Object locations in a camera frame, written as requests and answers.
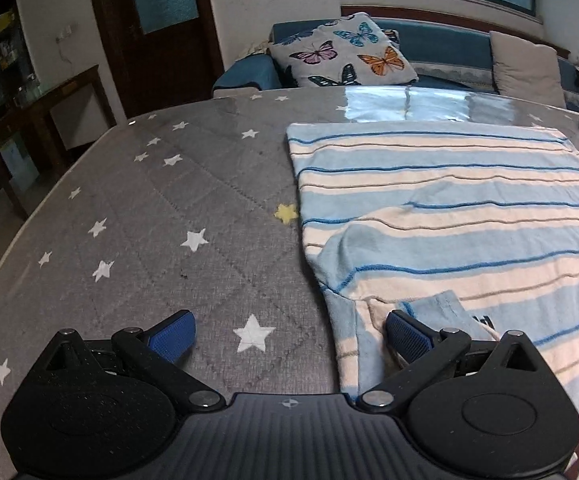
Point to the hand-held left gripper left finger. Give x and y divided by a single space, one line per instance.
172 337

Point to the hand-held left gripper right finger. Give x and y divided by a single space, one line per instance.
409 336

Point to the blue cream striped garment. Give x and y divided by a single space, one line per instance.
444 185

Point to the grey star-print tablecloth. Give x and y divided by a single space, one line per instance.
169 220

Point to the dark wooden door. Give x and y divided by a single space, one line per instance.
169 70

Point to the wooden side table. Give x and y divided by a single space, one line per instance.
69 85

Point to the beige cushion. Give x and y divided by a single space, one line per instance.
524 70

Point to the blue sofa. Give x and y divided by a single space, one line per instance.
444 45

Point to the butterfly print cushion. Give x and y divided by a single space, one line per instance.
344 50

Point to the white wall socket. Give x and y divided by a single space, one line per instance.
66 33

